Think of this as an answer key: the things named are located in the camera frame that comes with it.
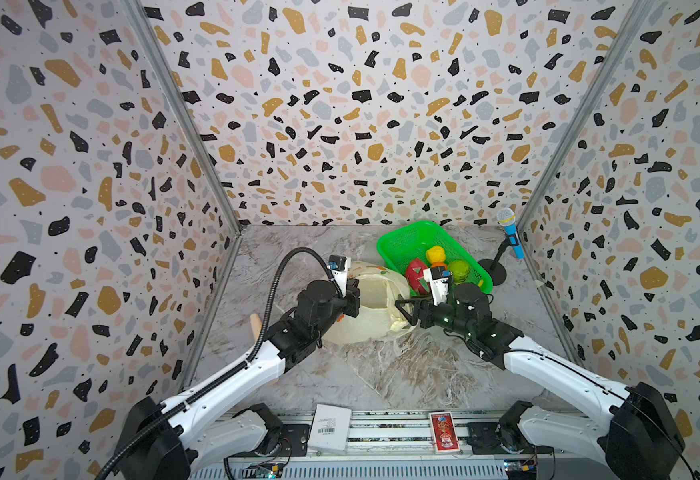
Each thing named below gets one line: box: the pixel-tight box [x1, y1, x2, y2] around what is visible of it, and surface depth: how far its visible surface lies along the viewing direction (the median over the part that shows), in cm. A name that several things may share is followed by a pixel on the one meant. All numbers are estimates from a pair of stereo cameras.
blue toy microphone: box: [496, 207, 525, 260], surface depth 92 cm
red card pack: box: [429, 411, 461, 453], surface depth 76 cm
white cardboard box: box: [307, 404, 352, 452], surface depth 73 cm
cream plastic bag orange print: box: [322, 261, 419, 344], surface depth 76 cm
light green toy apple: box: [448, 260, 470, 285], surface depth 99 cm
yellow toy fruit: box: [426, 245, 446, 263], surface depth 109 cm
